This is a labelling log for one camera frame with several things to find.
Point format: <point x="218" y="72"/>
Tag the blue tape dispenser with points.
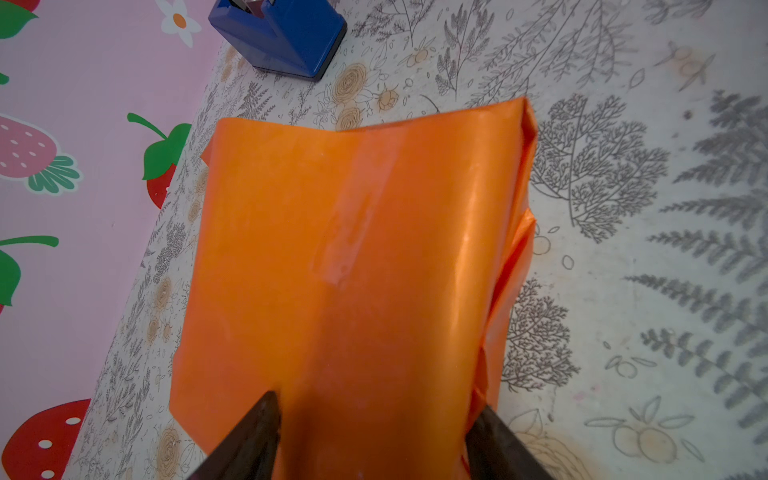
<point x="293" y="38"/>

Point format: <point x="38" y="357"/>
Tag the orange yellow wrapping paper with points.
<point x="381" y="376"/>

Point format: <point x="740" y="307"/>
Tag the clear adhesive tape strip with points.
<point x="370" y="168"/>

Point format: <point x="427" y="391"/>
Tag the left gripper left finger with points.
<point x="249" y="451"/>

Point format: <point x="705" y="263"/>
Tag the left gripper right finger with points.
<point x="495" y="452"/>

